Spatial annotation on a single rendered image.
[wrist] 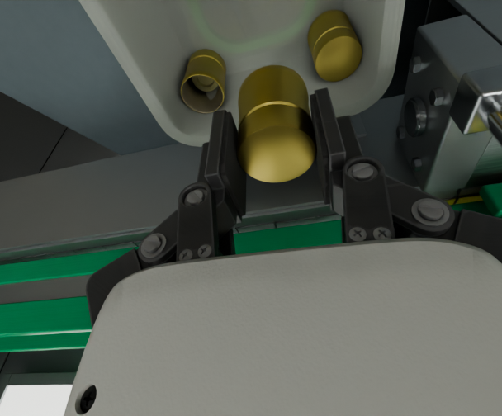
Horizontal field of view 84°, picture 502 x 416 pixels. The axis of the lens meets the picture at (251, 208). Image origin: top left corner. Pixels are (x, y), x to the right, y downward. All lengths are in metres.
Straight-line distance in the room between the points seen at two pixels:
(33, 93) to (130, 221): 0.39
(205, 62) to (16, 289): 0.31
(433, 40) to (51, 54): 0.51
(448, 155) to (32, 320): 0.38
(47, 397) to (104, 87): 0.48
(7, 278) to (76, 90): 0.33
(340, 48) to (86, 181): 0.32
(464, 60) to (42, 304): 0.39
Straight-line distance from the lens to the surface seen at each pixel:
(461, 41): 0.23
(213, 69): 0.25
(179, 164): 0.33
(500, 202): 0.26
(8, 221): 0.45
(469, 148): 0.23
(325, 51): 0.23
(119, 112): 0.59
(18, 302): 0.39
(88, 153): 0.93
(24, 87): 0.64
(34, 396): 0.57
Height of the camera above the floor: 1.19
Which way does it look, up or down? 36 degrees down
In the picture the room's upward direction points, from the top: 180 degrees counter-clockwise
